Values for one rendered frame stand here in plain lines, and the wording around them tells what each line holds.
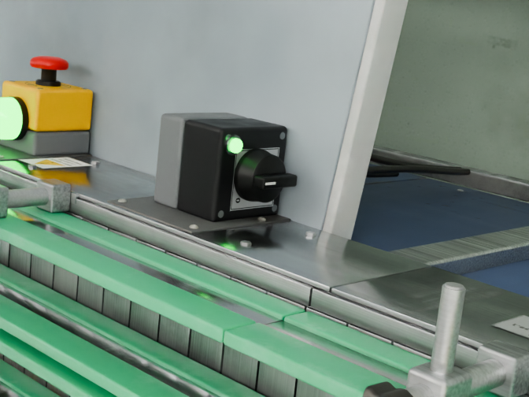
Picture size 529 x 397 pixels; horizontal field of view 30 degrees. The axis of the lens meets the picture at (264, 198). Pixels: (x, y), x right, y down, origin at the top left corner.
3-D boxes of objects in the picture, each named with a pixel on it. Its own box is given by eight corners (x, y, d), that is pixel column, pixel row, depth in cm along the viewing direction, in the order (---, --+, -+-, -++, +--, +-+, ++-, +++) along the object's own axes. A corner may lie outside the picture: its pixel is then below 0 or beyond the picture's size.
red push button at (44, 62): (20, 86, 105) (23, 53, 104) (53, 86, 108) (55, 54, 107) (42, 91, 102) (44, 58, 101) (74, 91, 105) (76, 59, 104)
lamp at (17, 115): (5, 135, 105) (-21, 136, 103) (6, 93, 104) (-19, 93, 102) (27, 143, 102) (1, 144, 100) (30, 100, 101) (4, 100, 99)
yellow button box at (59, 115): (57, 142, 111) (-2, 144, 106) (61, 76, 110) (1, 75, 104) (93, 154, 107) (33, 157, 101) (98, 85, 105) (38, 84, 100)
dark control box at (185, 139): (221, 195, 93) (151, 202, 87) (230, 111, 91) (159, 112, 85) (284, 216, 87) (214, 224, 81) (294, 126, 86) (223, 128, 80)
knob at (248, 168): (268, 198, 85) (297, 207, 83) (231, 202, 82) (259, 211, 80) (274, 146, 84) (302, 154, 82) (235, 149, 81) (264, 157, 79)
